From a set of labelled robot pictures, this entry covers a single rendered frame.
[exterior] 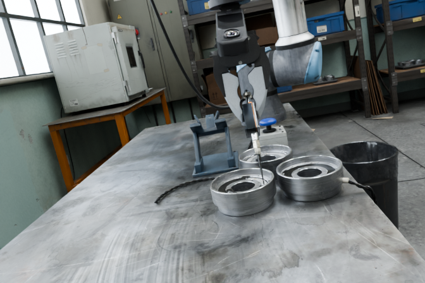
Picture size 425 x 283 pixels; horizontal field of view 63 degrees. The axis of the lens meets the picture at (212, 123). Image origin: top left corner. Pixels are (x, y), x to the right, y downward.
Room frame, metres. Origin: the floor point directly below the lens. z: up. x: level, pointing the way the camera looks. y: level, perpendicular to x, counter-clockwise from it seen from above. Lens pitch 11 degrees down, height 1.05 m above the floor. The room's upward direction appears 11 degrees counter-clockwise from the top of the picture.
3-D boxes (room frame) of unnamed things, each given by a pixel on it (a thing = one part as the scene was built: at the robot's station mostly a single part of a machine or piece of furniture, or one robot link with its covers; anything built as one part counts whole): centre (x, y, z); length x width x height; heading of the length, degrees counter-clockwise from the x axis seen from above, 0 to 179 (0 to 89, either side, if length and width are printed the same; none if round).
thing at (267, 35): (4.18, -0.75, 1.19); 0.52 x 0.42 x 0.38; 83
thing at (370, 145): (1.67, -0.70, 0.21); 0.34 x 0.34 x 0.43
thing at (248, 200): (0.53, -0.03, 0.82); 0.10 x 0.10 x 0.04
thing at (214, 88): (4.24, -0.23, 0.64); 0.49 x 0.40 x 0.37; 88
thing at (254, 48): (0.62, -0.07, 1.07); 0.09 x 0.08 x 0.12; 174
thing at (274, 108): (1.13, -0.17, 0.85); 0.15 x 0.15 x 0.10
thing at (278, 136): (0.80, -0.13, 0.82); 0.08 x 0.07 x 0.05; 173
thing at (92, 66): (3.06, 0.81, 1.10); 0.62 x 0.61 x 0.65; 173
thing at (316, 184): (0.54, -0.14, 0.82); 0.10 x 0.10 x 0.04
